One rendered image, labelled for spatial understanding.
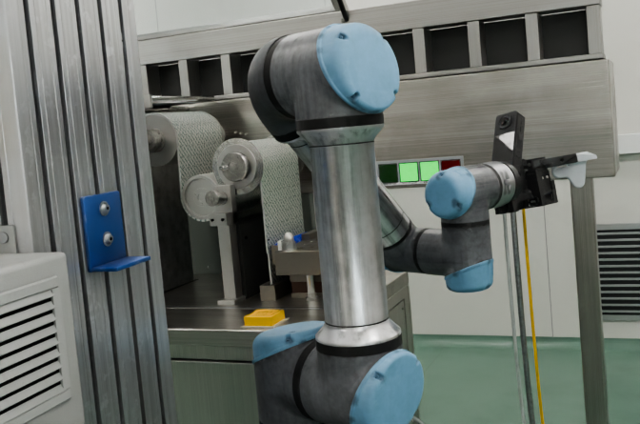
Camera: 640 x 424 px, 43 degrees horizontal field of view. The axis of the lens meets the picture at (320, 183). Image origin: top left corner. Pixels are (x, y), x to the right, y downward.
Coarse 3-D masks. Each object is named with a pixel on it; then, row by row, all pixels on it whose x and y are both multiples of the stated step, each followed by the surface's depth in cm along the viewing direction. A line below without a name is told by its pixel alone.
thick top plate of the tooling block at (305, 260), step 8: (312, 240) 217; (304, 248) 204; (312, 248) 203; (280, 256) 202; (288, 256) 201; (296, 256) 200; (304, 256) 199; (312, 256) 198; (280, 264) 202; (288, 264) 201; (296, 264) 200; (304, 264) 200; (312, 264) 199; (280, 272) 202; (288, 272) 202; (296, 272) 201; (304, 272) 200; (312, 272) 199; (320, 272) 198
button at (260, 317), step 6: (258, 312) 184; (264, 312) 184; (270, 312) 183; (276, 312) 183; (282, 312) 184; (246, 318) 181; (252, 318) 180; (258, 318) 180; (264, 318) 179; (270, 318) 179; (276, 318) 181; (282, 318) 184; (246, 324) 181; (252, 324) 180; (258, 324) 180; (264, 324) 179; (270, 324) 179
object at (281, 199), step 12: (276, 180) 214; (288, 180) 221; (264, 192) 207; (276, 192) 214; (288, 192) 221; (300, 192) 228; (264, 204) 207; (276, 204) 214; (288, 204) 220; (300, 204) 228; (264, 216) 207; (276, 216) 213; (288, 216) 220; (300, 216) 227; (264, 228) 207; (276, 228) 213; (288, 228) 219; (300, 228) 227; (276, 240) 213
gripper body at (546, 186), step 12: (528, 168) 135; (540, 168) 135; (516, 180) 129; (528, 180) 135; (540, 180) 134; (552, 180) 137; (516, 192) 130; (528, 192) 134; (540, 192) 134; (552, 192) 136; (516, 204) 131; (528, 204) 136; (540, 204) 134
